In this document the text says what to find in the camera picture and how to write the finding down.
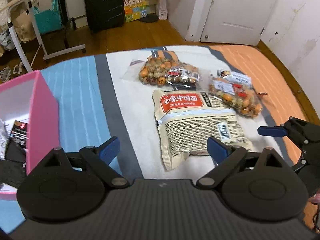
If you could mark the white snack bar wrapper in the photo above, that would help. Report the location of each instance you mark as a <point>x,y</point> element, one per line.
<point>235,77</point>

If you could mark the white paper bag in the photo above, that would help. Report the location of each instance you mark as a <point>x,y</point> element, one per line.
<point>161,10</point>

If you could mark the clear bag of round snacks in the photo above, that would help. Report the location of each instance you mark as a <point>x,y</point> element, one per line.
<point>163,71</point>

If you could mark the snack bar packet in box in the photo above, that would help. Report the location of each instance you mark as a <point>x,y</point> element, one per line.
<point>17,142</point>

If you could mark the striped bed sheet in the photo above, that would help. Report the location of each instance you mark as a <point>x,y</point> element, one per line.
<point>61,198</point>

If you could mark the colourful gift bag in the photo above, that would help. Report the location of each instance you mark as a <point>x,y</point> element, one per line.
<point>135,10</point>

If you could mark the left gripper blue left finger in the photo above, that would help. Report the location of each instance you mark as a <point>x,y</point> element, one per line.
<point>99,158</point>

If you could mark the white door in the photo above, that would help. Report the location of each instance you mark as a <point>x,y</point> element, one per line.
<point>229,21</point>

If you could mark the brown paper bag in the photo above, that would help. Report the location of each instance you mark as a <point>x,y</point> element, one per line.
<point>23,26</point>

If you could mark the black suitcase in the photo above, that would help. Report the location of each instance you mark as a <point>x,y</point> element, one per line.
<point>104,14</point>

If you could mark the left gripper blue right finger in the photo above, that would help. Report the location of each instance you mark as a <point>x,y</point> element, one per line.
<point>228,159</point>

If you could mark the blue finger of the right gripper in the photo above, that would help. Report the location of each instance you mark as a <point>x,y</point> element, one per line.
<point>275,131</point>

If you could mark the teal shopping bag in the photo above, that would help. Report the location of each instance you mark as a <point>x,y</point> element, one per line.
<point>48,20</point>

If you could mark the beige instant noodle packet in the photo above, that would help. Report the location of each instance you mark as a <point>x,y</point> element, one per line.
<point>185,121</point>

